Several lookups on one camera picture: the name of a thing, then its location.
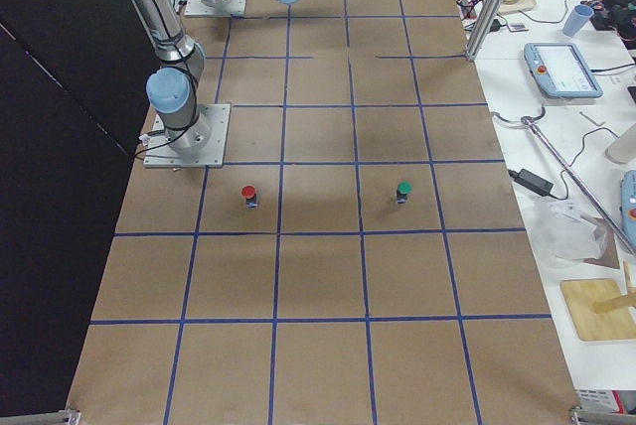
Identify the light blue plastic cup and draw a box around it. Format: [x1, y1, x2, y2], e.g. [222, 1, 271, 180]
[562, 4, 594, 37]

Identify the green push button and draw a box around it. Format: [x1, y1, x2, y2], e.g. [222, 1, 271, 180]
[396, 181, 412, 205]

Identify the silver metal rod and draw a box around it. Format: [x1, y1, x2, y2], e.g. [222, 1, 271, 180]
[491, 105, 635, 255]

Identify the red push button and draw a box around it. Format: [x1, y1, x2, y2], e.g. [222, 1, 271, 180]
[240, 185, 258, 209]

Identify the brown paper table cover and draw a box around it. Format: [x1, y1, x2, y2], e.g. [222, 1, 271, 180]
[68, 0, 575, 424]

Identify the aluminium frame post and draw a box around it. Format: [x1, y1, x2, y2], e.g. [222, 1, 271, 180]
[464, 0, 528, 63]

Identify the black power adapter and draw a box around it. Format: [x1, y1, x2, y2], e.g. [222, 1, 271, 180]
[508, 169, 554, 197]

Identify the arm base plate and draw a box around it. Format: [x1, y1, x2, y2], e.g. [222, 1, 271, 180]
[184, 0, 246, 18]
[142, 103, 232, 168]

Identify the wooden cutting board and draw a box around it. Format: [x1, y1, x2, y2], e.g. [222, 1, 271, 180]
[559, 278, 635, 342]

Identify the small colourful card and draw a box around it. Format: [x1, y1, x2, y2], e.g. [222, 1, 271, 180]
[508, 23, 528, 33]

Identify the black red controller device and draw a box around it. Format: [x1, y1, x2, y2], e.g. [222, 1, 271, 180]
[590, 0, 635, 42]

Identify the blue teach pendant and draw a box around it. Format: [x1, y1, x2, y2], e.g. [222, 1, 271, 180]
[523, 43, 603, 99]
[620, 170, 636, 243]

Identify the clear plastic bag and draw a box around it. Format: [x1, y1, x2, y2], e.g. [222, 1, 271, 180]
[524, 199, 619, 269]

